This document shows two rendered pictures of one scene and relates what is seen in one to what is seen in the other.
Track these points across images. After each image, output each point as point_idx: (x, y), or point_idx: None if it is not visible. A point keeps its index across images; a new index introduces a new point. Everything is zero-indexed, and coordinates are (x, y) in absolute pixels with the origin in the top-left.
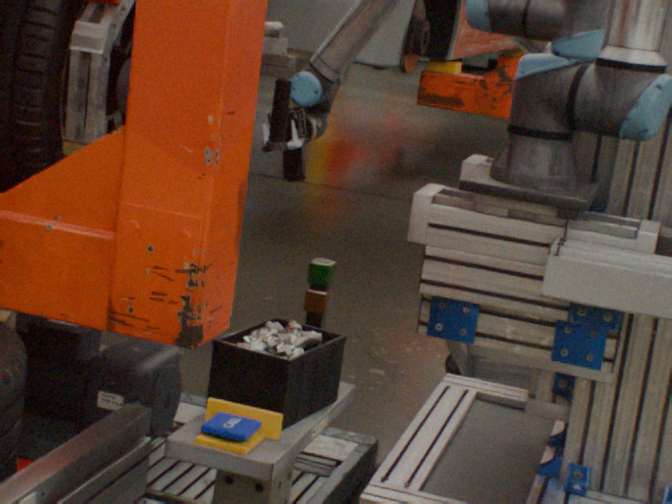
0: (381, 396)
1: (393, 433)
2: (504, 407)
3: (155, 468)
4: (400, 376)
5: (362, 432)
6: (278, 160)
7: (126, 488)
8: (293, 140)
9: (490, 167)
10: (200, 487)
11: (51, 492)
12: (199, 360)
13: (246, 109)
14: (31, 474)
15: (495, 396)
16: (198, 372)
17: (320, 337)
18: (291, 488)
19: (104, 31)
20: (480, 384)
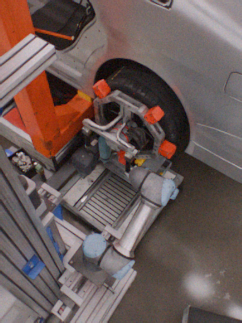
0: (196, 286)
1: (159, 275)
2: (111, 282)
3: (115, 189)
4: (223, 305)
5: (159, 264)
6: None
7: (45, 158)
8: (128, 174)
9: (50, 205)
10: (103, 197)
11: (20, 136)
12: (224, 228)
13: (34, 125)
14: (19, 131)
15: (115, 281)
16: (210, 224)
17: (23, 169)
18: (101, 218)
19: (94, 100)
20: (125, 279)
